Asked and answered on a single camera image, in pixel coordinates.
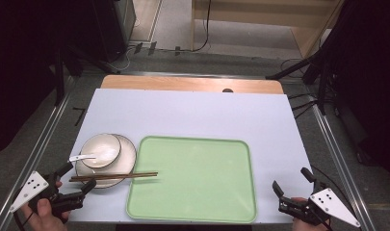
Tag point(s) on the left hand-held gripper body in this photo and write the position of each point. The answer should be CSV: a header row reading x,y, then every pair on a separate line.
x,y
33,187

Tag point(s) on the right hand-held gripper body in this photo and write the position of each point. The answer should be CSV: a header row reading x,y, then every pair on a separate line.
x,y
324,203

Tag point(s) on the brown wooden chopstick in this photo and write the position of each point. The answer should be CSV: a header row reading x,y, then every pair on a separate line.
x,y
118,177
125,174

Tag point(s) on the person's right hand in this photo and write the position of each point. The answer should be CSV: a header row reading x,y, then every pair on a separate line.
x,y
304,225

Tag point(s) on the white ceramic spoon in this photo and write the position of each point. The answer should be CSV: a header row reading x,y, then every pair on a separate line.
x,y
102,154

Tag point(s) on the white bowl with dark rim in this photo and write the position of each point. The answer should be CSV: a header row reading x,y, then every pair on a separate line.
x,y
99,146

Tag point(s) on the white plate with dark rim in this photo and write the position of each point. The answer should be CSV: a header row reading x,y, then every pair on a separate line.
x,y
126,157

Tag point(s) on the light green plastic tray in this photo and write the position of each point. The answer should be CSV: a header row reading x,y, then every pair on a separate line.
x,y
195,183

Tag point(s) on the black metal stand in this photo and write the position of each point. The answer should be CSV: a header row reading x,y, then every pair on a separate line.
x,y
295,65

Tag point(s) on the dark curtain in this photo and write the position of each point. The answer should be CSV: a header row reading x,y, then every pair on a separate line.
x,y
19,64
369,80

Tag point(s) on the white table cover board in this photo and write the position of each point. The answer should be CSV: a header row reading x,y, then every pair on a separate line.
x,y
189,112

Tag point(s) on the black cabinet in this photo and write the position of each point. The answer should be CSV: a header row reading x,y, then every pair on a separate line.
x,y
99,25

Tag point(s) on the light wooden shelf unit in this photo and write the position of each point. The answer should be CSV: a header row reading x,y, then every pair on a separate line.
x,y
266,16

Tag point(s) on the metal floor rail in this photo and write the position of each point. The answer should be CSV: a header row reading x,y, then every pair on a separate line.
x,y
340,170
32,160

